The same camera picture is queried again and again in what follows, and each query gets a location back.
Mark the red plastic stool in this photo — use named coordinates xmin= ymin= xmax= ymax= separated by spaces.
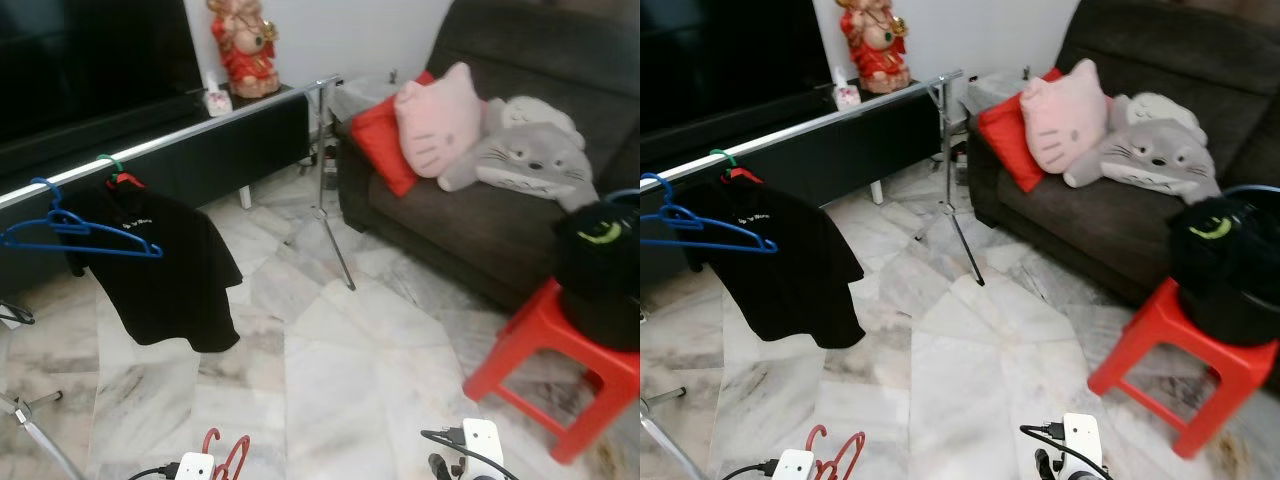
xmin=463 ymin=278 xmax=641 ymax=464
xmin=1088 ymin=278 xmax=1280 ymax=459

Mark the white side box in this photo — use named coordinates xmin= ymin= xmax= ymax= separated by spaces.
xmin=962 ymin=70 xmax=1031 ymax=111
xmin=330 ymin=75 xmax=401 ymax=123

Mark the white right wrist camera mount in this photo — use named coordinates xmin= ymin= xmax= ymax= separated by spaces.
xmin=1060 ymin=412 xmax=1104 ymax=480
xmin=462 ymin=419 xmax=504 ymax=480

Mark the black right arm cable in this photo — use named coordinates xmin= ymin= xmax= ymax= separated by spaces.
xmin=1020 ymin=424 xmax=1111 ymax=480
xmin=420 ymin=428 xmax=523 ymax=480

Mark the red robed figurine statue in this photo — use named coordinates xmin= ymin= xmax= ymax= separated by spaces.
xmin=838 ymin=0 xmax=913 ymax=94
xmin=208 ymin=0 xmax=283 ymax=99

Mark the black garment green logo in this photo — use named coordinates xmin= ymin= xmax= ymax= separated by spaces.
xmin=1172 ymin=198 xmax=1280 ymax=301
xmin=558 ymin=203 xmax=641 ymax=301

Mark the dark grey fabric sofa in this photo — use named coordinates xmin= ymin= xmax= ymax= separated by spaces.
xmin=335 ymin=0 xmax=641 ymax=313
xmin=965 ymin=0 xmax=1280 ymax=393

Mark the grey Totoro plush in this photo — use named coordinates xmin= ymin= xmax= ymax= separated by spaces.
xmin=1063 ymin=92 xmax=1223 ymax=206
xmin=437 ymin=97 xmax=599 ymax=213

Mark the pink cat face pillow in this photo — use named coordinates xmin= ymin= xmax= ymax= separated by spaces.
xmin=393 ymin=62 xmax=483 ymax=179
xmin=1020 ymin=58 xmax=1109 ymax=174

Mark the blue plastic hanger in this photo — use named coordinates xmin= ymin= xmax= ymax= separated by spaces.
xmin=640 ymin=172 xmax=779 ymax=254
xmin=0 ymin=178 xmax=164 ymax=259

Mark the black polo shirt red collar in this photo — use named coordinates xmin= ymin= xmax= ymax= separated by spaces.
xmin=680 ymin=168 xmax=866 ymax=349
xmin=65 ymin=172 xmax=244 ymax=353

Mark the large black television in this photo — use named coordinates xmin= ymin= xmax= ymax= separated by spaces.
xmin=0 ymin=0 xmax=206 ymax=146
xmin=640 ymin=0 xmax=816 ymax=139

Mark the red plastic hanger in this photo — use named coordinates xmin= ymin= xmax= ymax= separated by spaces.
xmin=202 ymin=428 xmax=251 ymax=480
xmin=805 ymin=425 xmax=866 ymax=480

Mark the red square pillow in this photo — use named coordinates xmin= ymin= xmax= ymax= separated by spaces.
xmin=350 ymin=70 xmax=438 ymax=198
xmin=977 ymin=68 xmax=1063 ymax=193

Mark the black plastic bucket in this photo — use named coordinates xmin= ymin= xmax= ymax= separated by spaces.
xmin=553 ymin=188 xmax=641 ymax=351
xmin=1170 ymin=183 xmax=1280 ymax=346

